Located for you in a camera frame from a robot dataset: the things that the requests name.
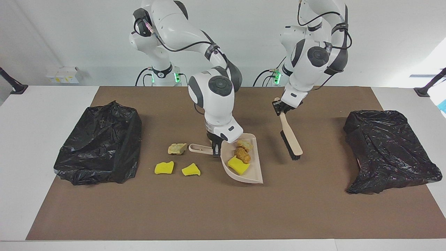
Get orange-brown sponge chunk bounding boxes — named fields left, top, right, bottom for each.
left=234, top=147, right=251, bottom=164

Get beige brush black bristles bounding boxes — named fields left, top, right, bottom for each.
left=274, top=97, right=303, bottom=161

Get yellow sponge piece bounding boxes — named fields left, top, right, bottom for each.
left=182, top=163, right=201, bottom=176
left=154, top=161, right=175, bottom=175
left=227, top=156, right=251, bottom=175

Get pale bread-like chunk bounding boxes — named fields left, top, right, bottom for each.
left=237, top=139, right=254, bottom=153

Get pale beige stone chunk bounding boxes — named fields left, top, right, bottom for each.
left=168, top=143, right=188, bottom=155

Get beige plastic dustpan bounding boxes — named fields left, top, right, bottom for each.
left=189, top=133, right=264, bottom=184

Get black bag lined bin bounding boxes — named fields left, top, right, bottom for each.
left=343, top=110, right=443, bottom=195
left=53, top=101, right=142, bottom=185

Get brown table mat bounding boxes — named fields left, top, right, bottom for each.
left=26, top=86, right=446, bottom=241

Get black base cable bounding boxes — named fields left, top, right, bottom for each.
left=253, top=56, right=287, bottom=87
left=135, top=67, right=154, bottom=86

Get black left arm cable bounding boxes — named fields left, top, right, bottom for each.
left=297, top=0, right=353, bottom=91

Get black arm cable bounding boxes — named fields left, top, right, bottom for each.
left=297, top=0, right=353, bottom=91
left=132, top=14, right=230, bottom=115

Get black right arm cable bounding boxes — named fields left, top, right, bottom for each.
left=132, top=14, right=230, bottom=115

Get black camera stand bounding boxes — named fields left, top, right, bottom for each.
left=414, top=68, right=446, bottom=97
left=0, top=67, right=29, bottom=95

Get white wall socket box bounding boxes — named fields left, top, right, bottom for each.
left=46, top=67, right=80, bottom=84

